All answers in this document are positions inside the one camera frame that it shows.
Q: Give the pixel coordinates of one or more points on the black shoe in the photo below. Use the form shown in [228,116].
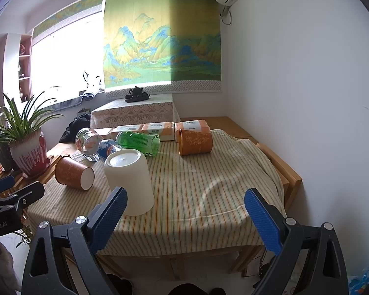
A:
[120,284]

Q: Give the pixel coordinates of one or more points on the blue can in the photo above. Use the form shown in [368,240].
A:
[108,149]

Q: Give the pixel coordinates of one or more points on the blue printed bag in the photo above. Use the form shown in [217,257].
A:
[361,281]

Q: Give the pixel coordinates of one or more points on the green spider plant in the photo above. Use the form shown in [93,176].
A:
[17,119]

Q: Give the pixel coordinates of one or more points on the orange tissue packet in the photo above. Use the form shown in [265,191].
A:
[126,130]
[192,125]
[160,130]

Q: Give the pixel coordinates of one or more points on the orange patterned cup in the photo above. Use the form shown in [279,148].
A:
[195,141]

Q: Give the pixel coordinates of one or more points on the pink white plant pot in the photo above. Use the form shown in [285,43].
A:
[29,156]

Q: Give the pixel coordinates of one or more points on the dark plant pot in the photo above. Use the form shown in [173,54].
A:
[4,156]

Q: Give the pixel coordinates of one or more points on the green plastic bottle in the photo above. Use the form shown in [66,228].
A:
[136,141]

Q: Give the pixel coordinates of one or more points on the patterned covered box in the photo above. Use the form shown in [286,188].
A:
[135,112]

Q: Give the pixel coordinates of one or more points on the landscape window valance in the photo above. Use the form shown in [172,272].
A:
[67,15]

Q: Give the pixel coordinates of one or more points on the black cloth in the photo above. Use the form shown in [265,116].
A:
[75,127]

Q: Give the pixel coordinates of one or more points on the blue checked towel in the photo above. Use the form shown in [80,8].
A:
[90,94]

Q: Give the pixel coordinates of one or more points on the brown paper cup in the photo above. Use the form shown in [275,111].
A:
[69,170]

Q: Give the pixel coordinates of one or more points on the striped tablecloth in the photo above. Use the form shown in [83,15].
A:
[196,190]

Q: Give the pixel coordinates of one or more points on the wooden slat tray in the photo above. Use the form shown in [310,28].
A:
[47,172]

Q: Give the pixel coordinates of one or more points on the landscape wall hanging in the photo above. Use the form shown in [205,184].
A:
[160,40]

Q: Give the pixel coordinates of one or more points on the white cup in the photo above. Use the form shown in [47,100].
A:
[132,184]

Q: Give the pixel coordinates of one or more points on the black teapot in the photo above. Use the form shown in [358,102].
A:
[136,91]

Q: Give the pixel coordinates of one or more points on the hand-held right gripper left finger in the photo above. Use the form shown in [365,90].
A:
[109,218]

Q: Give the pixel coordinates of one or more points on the clear glass jar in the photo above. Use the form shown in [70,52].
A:
[87,143]

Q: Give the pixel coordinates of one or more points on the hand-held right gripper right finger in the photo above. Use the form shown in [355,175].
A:
[263,221]

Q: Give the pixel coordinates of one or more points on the pink white shelf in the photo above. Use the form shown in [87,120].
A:
[23,67]

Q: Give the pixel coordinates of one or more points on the black tea tray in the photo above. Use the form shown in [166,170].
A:
[137,98]

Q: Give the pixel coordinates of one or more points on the wooden table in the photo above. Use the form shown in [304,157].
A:
[230,126]

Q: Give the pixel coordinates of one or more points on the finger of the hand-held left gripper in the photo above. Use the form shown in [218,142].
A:
[1,184]
[26,195]

